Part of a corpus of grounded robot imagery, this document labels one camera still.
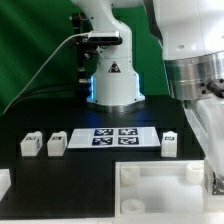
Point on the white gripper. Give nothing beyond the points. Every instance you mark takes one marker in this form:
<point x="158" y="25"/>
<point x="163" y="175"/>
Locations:
<point x="206" y="118"/>

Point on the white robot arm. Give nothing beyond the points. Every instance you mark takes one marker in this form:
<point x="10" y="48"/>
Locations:
<point x="191" y="36"/>

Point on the white marker tag sheet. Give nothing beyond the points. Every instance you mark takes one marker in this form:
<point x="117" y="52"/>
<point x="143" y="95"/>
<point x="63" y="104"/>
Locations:
<point x="114" y="137"/>

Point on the white fence piece left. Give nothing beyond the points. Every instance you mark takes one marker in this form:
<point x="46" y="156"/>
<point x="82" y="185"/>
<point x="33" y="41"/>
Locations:
<point x="5" y="182"/>

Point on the silver front depth camera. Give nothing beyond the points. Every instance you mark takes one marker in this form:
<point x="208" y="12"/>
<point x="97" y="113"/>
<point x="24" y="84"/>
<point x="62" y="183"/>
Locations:
<point x="104" y="38"/>

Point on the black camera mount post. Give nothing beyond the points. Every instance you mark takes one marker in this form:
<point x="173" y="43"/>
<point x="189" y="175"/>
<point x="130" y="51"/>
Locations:
<point x="84" y="52"/>

